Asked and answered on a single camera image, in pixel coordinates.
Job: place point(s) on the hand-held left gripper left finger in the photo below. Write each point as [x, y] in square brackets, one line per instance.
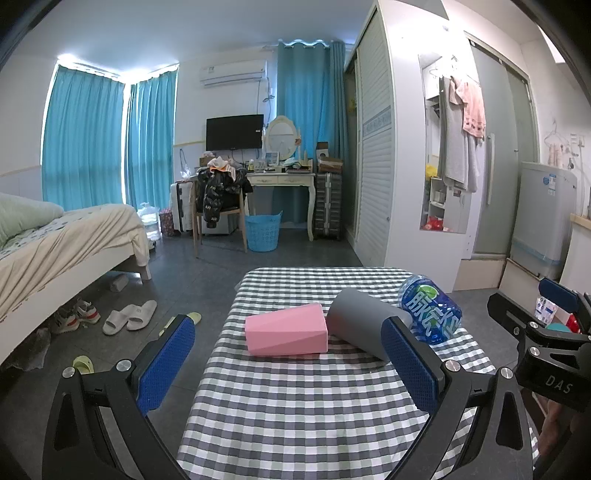
[166, 364]

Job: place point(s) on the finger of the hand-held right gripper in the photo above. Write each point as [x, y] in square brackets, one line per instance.
[508, 316]
[561, 293]

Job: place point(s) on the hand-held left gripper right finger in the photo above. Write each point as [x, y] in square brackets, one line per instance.
[411, 364]

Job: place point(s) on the pink cup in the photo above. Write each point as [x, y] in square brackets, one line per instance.
[286, 330]

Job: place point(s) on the person's right forearm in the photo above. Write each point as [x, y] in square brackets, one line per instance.
[563, 438]

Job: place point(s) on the grey cup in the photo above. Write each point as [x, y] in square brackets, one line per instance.
[355, 318]

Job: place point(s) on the green slipper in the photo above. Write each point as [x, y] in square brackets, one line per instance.
[83, 365]
[191, 317]

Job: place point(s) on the white slipper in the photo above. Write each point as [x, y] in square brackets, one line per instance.
[117, 321]
[143, 314]

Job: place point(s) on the blue water bottle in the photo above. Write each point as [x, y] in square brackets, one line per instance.
[429, 309]

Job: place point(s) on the white washing machine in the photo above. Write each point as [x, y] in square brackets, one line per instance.
[542, 217]

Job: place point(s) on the grey sneakers with red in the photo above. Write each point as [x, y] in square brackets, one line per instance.
[74, 316]

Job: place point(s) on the white bed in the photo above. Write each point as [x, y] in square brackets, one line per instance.
[124, 265]

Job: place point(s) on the checkered tablecloth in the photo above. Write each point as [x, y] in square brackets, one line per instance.
[300, 406]

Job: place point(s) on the clear water jug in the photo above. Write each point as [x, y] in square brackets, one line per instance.
[150, 224]

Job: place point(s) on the frosted glass door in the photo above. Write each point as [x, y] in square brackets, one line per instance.
[498, 152]

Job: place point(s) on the beige blanket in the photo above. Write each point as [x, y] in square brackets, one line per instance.
[69, 244]

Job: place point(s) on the white suitcase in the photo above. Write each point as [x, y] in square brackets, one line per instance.
[181, 207]

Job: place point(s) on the wooden chair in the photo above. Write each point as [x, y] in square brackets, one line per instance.
[231, 219]

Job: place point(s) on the blue laundry basket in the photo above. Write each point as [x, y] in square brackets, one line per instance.
[263, 233]

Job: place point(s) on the grey hanging garment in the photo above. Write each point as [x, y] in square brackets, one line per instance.
[455, 147]

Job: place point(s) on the black suitcase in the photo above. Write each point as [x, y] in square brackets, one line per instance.
[328, 205]

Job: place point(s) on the black jacket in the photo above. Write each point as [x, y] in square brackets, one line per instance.
[217, 191]

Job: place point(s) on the pink hanging towel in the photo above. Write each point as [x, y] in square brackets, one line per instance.
[473, 113]

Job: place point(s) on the white wardrobe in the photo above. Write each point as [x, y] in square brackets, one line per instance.
[378, 161]

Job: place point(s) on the green quilt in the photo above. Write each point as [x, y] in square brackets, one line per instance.
[23, 214]

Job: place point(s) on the cardboard box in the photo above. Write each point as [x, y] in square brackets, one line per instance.
[331, 165]

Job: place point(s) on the white dressing table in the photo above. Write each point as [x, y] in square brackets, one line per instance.
[281, 180]

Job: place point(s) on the narrow teal curtain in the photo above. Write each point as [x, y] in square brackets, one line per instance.
[150, 138]

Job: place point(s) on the wide teal curtain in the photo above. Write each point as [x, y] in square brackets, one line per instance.
[83, 138]

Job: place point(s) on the black television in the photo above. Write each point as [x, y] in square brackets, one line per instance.
[234, 132]

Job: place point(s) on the oval white mirror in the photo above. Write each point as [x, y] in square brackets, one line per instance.
[281, 136]

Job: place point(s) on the tall teal curtain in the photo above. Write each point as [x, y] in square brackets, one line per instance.
[304, 92]

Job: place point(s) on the white air conditioner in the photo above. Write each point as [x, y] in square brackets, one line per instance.
[233, 71]

